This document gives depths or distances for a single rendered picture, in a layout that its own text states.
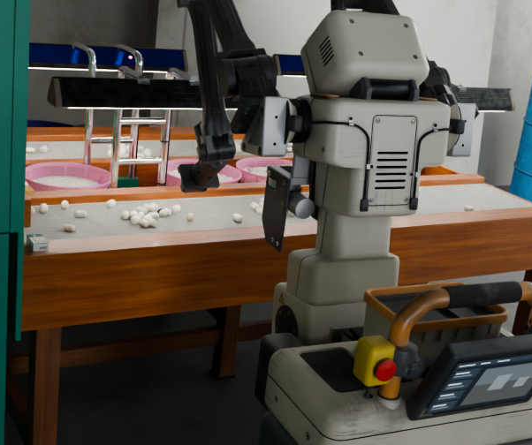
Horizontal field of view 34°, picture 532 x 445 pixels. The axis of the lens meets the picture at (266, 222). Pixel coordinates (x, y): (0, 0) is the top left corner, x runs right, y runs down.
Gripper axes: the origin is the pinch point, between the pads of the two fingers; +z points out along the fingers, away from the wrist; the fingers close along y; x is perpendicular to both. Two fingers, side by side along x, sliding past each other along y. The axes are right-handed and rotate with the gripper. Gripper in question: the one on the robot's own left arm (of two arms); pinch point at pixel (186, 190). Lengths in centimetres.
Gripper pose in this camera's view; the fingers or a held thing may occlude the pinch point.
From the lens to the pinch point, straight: 225.1
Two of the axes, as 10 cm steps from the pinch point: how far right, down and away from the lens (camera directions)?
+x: 2.3, 9.3, -2.9
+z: -4.6, 3.7, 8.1
